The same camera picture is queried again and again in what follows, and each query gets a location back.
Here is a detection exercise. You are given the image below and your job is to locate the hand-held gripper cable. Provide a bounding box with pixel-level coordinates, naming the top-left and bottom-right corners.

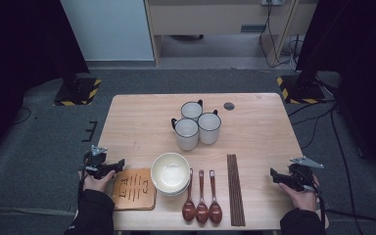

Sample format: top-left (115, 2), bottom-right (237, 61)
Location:
top-left (306, 182), bottom-right (327, 229)
top-left (76, 156), bottom-right (91, 207)

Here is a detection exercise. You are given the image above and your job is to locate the white ribbed mug black handle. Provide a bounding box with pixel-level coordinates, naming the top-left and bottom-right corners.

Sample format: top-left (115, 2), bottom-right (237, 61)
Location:
top-left (180, 99), bottom-right (205, 122)
top-left (197, 109), bottom-right (222, 146)
top-left (170, 117), bottom-right (200, 152)

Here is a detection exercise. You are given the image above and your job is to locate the person's right hand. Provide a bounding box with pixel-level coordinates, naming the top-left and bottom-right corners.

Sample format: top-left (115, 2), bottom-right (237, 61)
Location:
top-left (278, 175), bottom-right (321, 212)

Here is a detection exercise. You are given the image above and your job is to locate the white cabinet panel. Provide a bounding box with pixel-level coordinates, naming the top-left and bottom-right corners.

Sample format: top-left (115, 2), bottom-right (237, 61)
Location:
top-left (59, 0), bottom-right (155, 62)

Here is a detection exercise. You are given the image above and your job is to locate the light wooden desk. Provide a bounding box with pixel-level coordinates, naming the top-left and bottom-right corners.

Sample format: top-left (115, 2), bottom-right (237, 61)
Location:
top-left (143, 0), bottom-right (319, 68)

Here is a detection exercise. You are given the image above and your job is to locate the long black floor cable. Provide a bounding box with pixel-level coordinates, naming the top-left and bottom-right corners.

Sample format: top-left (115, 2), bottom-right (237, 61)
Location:
top-left (329, 104), bottom-right (360, 235)

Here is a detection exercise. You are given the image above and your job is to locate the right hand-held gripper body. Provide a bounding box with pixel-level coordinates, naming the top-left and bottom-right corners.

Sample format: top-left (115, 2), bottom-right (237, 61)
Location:
top-left (286, 157), bottom-right (325, 193)

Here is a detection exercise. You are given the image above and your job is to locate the black hanging cable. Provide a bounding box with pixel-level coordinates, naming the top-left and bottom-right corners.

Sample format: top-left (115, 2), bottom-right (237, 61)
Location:
top-left (287, 33), bottom-right (305, 67)
top-left (258, 3), bottom-right (297, 70)

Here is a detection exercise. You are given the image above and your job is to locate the dark object under desk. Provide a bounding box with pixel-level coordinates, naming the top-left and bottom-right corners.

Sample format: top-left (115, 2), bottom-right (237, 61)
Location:
top-left (170, 33), bottom-right (206, 42)

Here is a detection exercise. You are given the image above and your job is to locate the left hand-held gripper cable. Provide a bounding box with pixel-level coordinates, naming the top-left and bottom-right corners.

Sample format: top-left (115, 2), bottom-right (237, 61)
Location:
top-left (76, 156), bottom-right (91, 207)

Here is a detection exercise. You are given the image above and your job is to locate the right hand-held gripper cable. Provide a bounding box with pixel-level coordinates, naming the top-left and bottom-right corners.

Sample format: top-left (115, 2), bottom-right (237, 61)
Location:
top-left (306, 182), bottom-right (327, 229)

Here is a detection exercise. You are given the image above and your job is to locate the dark curtain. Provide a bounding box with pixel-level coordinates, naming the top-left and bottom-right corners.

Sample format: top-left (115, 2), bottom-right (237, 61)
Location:
top-left (295, 0), bottom-right (376, 187)
top-left (0, 0), bottom-right (91, 167)

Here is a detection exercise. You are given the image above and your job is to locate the white power strip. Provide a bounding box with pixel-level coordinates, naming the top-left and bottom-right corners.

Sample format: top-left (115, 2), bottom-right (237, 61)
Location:
top-left (260, 0), bottom-right (286, 7)

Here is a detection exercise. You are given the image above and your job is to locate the dark red wooden spoon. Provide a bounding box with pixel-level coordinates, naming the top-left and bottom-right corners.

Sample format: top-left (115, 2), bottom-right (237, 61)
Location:
top-left (208, 169), bottom-right (223, 225)
top-left (195, 168), bottom-right (210, 225)
top-left (181, 167), bottom-right (197, 223)

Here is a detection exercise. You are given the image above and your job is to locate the person's left hand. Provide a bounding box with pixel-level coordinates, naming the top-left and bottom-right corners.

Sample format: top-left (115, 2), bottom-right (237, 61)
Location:
top-left (77, 169), bottom-right (118, 194)

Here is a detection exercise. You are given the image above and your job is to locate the black yellow striped stand base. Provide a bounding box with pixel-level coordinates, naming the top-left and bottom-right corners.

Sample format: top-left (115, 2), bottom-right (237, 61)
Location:
top-left (52, 72), bottom-right (102, 108)
top-left (275, 72), bottom-right (327, 106)

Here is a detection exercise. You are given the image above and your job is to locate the row of brown wooden chopsticks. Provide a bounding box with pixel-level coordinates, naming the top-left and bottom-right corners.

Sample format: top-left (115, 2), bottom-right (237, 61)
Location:
top-left (226, 154), bottom-right (247, 227)

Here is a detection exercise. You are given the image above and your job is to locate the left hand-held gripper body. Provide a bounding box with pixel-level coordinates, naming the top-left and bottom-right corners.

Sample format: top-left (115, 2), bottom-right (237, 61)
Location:
top-left (82, 145), bottom-right (114, 180)

